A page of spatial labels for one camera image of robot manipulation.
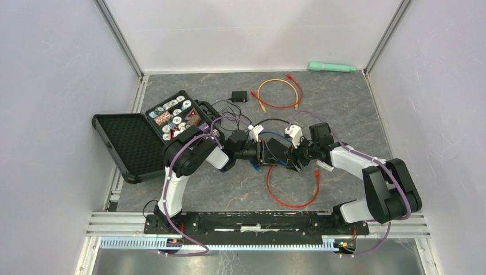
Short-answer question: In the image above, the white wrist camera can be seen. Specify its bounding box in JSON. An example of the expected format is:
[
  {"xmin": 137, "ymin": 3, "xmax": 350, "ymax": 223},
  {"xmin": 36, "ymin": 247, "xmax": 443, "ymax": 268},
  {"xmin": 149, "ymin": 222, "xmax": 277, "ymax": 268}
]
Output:
[
  {"xmin": 284, "ymin": 125, "xmax": 303, "ymax": 148},
  {"xmin": 247, "ymin": 125, "xmax": 264, "ymax": 142}
]

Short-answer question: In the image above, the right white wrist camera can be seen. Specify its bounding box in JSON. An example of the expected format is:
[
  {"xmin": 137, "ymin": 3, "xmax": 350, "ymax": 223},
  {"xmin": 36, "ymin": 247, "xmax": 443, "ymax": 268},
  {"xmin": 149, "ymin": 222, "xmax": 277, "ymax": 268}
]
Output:
[{"xmin": 284, "ymin": 125, "xmax": 303, "ymax": 148}]

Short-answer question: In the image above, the black ethernet cable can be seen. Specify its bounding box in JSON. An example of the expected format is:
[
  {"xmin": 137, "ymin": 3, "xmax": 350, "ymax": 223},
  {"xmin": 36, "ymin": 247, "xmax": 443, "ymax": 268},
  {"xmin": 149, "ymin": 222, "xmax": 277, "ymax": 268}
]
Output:
[{"xmin": 253, "ymin": 118, "xmax": 291, "ymax": 130}]

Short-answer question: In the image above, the purple cable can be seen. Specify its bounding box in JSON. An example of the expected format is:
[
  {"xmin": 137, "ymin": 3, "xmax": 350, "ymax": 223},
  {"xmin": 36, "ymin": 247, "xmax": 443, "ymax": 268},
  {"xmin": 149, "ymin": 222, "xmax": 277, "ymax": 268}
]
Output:
[
  {"xmin": 288, "ymin": 110, "xmax": 413, "ymax": 259},
  {"xmin": 158, "ymin": 114, "xmax": 253, "ymax": 258}
]

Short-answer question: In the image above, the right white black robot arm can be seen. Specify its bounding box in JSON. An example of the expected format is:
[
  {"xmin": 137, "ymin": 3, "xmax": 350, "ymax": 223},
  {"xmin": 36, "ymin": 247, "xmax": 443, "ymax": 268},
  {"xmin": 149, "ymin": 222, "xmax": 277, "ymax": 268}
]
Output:
[{"xmin": 285, "ymin": 123, "xmax": 422, "ymax": 234}]

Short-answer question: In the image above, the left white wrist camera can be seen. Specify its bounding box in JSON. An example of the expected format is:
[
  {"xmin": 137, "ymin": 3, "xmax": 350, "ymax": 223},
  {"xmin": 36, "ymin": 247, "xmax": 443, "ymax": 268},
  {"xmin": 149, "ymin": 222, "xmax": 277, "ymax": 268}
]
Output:
[{"xmin": 247, "ymin": 125, "xmax": 264, "ymax": 142}]

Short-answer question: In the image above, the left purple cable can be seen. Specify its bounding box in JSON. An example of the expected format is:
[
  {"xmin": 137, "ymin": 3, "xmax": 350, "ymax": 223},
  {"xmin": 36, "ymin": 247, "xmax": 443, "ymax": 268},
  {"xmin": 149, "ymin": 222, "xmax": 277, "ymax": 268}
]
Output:
[{"xmin": 158, "ymin": 114, "xmax": 253, "ymax": 258}]

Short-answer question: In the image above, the black poker chip case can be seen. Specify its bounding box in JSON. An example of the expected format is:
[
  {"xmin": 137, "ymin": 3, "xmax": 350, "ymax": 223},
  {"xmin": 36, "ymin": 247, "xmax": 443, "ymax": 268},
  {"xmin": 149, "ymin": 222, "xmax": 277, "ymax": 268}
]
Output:
[{"xmin": 92, "ymin": 90, "xmax": 219, "ymax": 184}]

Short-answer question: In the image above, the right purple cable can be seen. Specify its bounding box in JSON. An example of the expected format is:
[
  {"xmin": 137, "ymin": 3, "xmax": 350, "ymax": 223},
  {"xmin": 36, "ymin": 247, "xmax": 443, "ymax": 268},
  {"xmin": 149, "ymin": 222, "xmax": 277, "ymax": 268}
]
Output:
[{"xmin": 288, "ymin": 110, "xmax": 413, "ymax": 259}]

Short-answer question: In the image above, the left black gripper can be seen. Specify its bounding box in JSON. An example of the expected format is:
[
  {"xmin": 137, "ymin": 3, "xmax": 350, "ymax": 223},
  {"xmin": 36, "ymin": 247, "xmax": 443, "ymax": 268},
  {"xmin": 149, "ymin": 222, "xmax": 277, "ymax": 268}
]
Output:
[{"xmin": 234, "ymin": 139, "xmax": 280, "ymax": 167}]

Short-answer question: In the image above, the black power adapter with cord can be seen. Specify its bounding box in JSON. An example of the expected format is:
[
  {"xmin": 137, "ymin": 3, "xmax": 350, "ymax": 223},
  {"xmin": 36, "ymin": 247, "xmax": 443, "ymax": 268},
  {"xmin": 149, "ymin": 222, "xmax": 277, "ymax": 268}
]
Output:
[{"xmin": 211, "ymin": 91, "xmax": 251, "ymax": 123}]

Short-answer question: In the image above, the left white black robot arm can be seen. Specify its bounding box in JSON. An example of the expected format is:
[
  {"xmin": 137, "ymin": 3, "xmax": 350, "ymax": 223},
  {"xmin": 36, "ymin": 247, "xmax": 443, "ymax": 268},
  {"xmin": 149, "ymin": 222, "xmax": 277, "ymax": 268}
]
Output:
[{"xmin": 154, "ymin": 127, "xmax": 289, "ymax": 234}]

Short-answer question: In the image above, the blue ethernet cable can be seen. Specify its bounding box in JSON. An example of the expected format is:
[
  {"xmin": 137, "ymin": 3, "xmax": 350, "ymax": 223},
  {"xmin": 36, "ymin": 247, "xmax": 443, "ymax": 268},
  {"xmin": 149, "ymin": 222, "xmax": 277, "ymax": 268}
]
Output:
[{"xmin": 250, "ymin": 131, "xmax": 294, "ymax": 172}]

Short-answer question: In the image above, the white slotted cable duct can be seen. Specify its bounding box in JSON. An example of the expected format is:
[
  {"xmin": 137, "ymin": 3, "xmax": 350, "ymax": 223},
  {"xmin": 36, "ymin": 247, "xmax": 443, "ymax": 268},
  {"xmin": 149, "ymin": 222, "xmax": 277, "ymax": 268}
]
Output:
[{"xmin": 100, "ymin": 237, "xmax": 338, "ymax": 252}]

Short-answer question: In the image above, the red ethernet cable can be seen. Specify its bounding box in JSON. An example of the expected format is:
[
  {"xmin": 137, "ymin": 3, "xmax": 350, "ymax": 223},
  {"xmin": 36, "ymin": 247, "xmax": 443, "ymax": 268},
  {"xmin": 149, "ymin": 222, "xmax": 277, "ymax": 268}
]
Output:
[
  {"xmin": 265, "ymin": 164, "xmax": 321, "ymax": 209},
  {"xmin": 250, "ymin": 74, "xmax": 304, "ymax": 110}
]

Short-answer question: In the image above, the black network switch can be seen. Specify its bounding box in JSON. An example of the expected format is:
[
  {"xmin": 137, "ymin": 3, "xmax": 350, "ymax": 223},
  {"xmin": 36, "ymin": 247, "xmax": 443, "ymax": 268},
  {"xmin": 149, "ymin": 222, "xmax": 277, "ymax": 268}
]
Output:
[{"xmin": 266, "ymin": 138, "xmax": 288, "ymax": 164}]

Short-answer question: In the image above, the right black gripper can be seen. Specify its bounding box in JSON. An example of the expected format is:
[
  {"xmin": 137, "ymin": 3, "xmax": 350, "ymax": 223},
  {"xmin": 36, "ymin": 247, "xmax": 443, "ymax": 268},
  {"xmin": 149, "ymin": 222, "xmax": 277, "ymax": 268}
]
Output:
[{"xmin": 284, "ymin": 133, "xmax": 319, "ymax": 172}]

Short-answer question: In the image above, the white plastic box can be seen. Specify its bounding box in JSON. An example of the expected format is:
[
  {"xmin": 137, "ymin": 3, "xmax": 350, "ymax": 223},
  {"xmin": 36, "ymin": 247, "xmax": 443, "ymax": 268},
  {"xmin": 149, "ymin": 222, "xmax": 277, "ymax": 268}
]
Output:
[{"xmin": 316, "ymin": 160, "xmax": 334, "ymax": 172}]

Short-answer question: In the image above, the yellow ethernet cable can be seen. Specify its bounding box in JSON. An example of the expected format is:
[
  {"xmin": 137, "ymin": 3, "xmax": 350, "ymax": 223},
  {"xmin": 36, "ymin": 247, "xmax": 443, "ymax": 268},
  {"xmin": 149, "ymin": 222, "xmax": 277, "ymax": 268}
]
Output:
[{"xmin": 257, "ymin": 78, "xmax": 300, "ymax": 114}]

